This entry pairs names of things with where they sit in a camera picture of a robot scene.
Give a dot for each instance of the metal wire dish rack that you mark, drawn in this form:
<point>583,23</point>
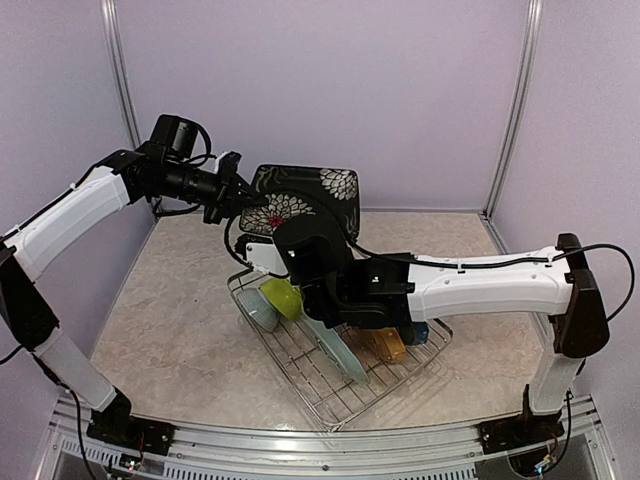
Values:
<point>332,400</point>

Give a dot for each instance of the right frame post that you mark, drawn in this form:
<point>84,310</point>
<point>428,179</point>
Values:
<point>517,107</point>

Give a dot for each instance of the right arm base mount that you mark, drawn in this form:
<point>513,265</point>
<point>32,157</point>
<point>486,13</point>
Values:
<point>520,430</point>

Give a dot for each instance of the blue polka dot plate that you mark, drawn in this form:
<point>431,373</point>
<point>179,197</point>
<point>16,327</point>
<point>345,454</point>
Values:
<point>421,333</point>

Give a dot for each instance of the aluminium front rail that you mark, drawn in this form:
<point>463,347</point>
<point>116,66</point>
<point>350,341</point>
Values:
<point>448,451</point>

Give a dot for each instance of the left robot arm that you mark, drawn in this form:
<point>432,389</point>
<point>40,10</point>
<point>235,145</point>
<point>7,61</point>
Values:
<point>118,181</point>

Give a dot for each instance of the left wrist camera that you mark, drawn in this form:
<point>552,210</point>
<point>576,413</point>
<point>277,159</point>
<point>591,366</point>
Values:
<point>176,134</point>

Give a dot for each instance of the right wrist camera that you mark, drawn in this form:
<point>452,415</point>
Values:
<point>261,253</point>

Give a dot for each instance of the left frame post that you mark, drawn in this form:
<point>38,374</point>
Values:
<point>118,66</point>

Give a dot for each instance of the black floral square plate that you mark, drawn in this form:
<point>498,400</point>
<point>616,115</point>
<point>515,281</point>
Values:
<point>290,191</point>

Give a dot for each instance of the yellow polka dot plate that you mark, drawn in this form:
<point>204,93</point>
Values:
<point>386,344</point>

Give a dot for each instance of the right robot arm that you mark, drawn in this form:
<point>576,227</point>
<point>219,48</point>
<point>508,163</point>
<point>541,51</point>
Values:
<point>380,291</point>

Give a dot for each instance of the light teal round plate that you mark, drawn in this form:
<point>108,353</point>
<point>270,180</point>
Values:
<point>334,347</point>

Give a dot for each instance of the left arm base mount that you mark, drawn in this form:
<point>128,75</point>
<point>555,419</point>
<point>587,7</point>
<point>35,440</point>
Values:
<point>115,425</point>

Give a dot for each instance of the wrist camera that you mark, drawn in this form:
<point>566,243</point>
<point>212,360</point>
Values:
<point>176,134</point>
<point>261,253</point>

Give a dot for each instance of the grey striped bowl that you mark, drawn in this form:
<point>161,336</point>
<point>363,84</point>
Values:
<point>259,309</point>

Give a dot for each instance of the frame post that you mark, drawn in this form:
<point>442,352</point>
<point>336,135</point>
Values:
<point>118,66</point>
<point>517,107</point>

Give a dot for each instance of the green bowl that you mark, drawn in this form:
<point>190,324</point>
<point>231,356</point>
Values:
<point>284,297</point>

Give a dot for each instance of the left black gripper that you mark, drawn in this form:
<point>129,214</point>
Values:
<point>229,197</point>

